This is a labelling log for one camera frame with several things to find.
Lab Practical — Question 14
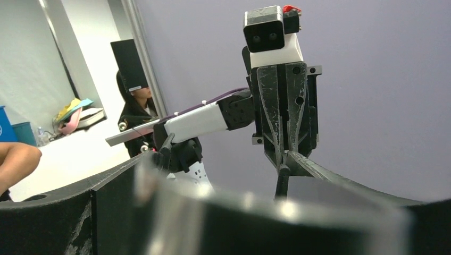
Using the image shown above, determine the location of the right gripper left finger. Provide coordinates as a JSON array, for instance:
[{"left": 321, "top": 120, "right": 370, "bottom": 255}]
[{"left": 1, "top": 151, "right": 154, "bottom": 254}]

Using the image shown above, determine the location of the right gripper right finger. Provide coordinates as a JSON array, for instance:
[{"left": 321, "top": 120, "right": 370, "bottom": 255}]
[{"left": 287, "top": 151, "right": 450, "bottom": 254}]

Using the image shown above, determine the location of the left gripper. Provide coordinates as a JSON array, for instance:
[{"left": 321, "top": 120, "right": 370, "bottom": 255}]
[{"left": 246, "top": 62, "right": 323, "bottom": 199}]

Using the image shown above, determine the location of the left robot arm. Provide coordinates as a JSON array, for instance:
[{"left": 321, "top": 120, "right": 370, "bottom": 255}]
[{"left": 154, "top": 47, "right": 322, "bottom": 197}]

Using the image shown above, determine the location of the white mug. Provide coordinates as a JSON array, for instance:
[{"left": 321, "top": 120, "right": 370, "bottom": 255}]
[{"left": 133, "top": 164, "right": 412, "bottom": 254}]

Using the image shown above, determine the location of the seated person in black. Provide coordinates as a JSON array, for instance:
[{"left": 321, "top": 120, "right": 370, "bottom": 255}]
[{"left": 116, "top": 71, "right": 158, "bottom": 158}]

